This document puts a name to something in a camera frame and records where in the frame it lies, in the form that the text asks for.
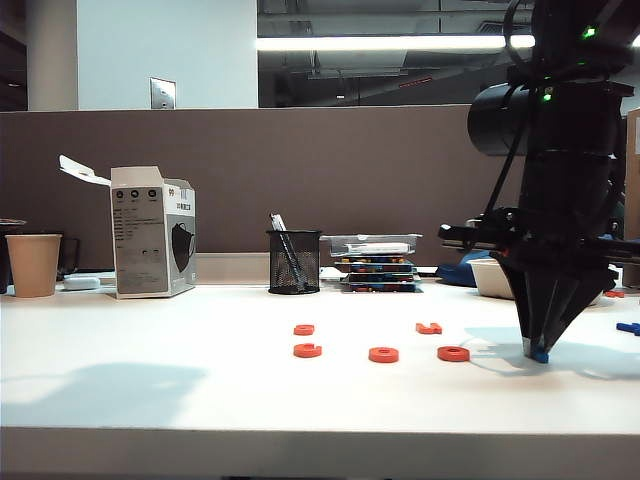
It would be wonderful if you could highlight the clear plastic case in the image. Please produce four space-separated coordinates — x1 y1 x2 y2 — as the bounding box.
319 234 424 260

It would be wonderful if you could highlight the brown cardboard box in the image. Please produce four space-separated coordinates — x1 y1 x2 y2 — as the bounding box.
624 106 640 290

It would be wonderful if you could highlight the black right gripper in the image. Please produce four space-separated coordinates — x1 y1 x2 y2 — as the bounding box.
437 206 640 355

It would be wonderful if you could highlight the silver wall plate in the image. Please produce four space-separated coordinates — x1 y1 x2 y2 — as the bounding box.
149 78 178 111

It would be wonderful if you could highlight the brown desk partition panel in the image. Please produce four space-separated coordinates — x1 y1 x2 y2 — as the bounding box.
0 103 534 296

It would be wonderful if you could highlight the dark blue cloth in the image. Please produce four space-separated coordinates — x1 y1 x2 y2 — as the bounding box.
435 251 482 289

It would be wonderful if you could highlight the black mesh pen holder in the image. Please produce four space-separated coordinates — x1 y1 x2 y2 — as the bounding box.
265 229 323 297

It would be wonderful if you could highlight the beige desk rail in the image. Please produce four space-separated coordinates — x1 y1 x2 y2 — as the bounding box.
193 253 274 288

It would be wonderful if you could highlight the grey face mask box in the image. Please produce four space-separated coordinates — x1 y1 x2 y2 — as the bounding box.
58 155 198 301

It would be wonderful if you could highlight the beige oval tray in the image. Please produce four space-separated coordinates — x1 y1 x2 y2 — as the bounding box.
468 257 617 308

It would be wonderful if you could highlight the small white case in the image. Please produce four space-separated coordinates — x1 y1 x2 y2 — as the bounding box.
62 273 104 293

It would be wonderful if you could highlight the blue letter magnet box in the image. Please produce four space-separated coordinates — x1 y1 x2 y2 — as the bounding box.
333 256 415 267
344 273 419 285
340 264 418 276
340 282 424 295

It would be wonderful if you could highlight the brown paper cup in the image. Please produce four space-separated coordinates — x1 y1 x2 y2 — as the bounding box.
5 234 64 300

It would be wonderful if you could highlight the thin black cable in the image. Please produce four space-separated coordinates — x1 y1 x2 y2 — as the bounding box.
481 98 535 222

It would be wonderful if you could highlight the flat black cable loop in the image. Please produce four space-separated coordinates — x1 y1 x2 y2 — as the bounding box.
501 0 540 72

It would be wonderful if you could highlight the black and white pen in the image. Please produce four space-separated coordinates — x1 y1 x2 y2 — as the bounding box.
269 213 307 291

